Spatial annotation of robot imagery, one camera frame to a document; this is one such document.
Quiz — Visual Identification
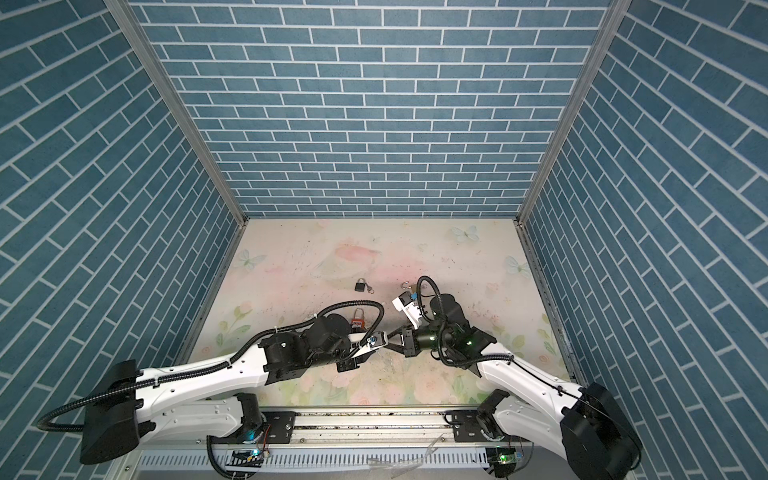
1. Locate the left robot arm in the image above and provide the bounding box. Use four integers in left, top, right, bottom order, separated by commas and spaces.
36, 300, 388, 465

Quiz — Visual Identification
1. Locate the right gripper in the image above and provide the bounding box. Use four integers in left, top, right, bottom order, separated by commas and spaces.
384, 324, 453, 358

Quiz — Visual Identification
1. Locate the right corner aluminium post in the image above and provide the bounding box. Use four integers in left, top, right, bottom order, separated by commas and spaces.
517, 0, 631, 227

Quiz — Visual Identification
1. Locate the left corner aluminium post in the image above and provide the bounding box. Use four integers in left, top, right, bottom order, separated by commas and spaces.
104, 0, 248, 227

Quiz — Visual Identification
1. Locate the red safety padlock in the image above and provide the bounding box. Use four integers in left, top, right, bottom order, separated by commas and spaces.
351, 307, 366, 333

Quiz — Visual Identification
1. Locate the aluminium rail base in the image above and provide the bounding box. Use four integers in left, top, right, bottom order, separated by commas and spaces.
104, 404, 637, 480

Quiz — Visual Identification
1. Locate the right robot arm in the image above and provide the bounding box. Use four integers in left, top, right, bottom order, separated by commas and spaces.
393, 276, 643, 479

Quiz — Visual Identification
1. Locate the corner aluminium post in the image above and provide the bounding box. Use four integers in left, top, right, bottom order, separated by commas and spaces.
517, 0, 631, 227
104, 0, 248, 227

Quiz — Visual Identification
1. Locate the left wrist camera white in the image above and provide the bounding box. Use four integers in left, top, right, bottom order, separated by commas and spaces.
352, 331, 389, 358

